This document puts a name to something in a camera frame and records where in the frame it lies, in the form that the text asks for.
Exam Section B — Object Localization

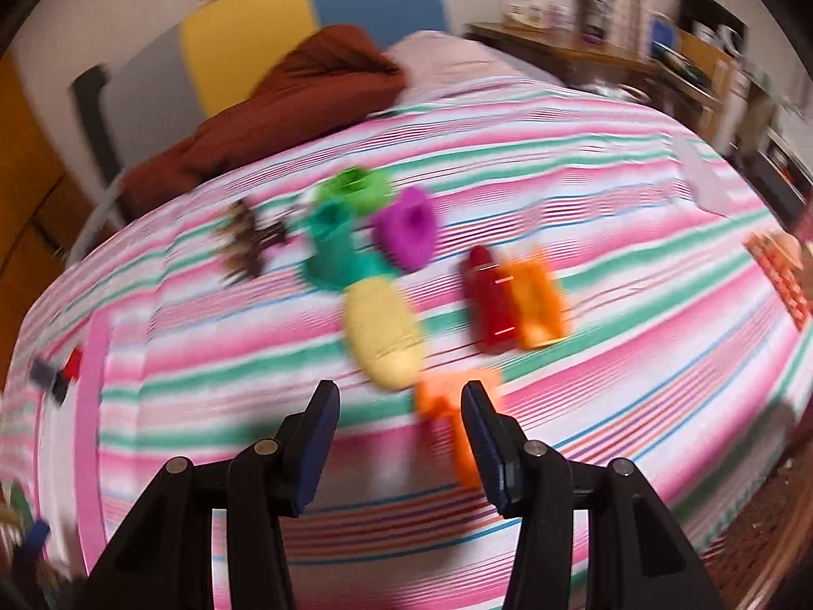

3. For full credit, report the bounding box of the teal plastic toy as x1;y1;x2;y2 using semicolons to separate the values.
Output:
300;200;401;290

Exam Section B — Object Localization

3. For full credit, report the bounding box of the green round plastic container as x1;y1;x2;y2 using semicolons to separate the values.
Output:
316;166;395;217

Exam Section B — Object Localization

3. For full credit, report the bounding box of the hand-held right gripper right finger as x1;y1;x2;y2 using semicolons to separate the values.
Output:
460;380;725;610

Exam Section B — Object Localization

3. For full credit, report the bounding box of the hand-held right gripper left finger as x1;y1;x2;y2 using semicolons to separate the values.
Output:
76;379;342;610

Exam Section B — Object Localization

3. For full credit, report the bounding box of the translucent white plastic sheet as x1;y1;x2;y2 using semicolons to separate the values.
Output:
673;133;738;217

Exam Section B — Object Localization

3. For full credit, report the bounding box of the white box with label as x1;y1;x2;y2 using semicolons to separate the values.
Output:
498;0;553;29

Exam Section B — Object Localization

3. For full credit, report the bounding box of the purple round brush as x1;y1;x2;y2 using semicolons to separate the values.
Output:
371;187;441;272

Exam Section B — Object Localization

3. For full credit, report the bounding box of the brown quilt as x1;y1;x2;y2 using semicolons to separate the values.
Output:
120;24;408;217

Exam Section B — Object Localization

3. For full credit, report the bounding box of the orange patterned pack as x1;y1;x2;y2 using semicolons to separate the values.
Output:
743;229;813;331

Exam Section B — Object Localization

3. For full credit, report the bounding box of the pink green striped blanket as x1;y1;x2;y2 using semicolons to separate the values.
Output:
0;76;813;610

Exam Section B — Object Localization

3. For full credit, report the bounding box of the yellow oval sponge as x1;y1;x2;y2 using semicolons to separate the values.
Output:
343;280;425;391

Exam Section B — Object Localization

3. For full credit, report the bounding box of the pale pink pillow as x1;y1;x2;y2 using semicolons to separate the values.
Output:
381;30;566;106

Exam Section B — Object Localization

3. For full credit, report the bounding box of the brown hair claw clip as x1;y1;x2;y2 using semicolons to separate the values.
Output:
216;198;306;284

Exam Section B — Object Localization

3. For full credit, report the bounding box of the orange rectangular box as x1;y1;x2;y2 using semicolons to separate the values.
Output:
508;248;569;350

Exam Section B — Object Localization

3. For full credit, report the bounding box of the orange plastic toy piece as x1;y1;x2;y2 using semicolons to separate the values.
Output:
416;370;503;490

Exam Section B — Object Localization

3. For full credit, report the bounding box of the red glass bottle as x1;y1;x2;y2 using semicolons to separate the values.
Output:
465;245;520;353

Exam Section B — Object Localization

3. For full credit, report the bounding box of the wooden desk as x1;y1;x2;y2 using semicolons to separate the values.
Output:
466;22;725;134

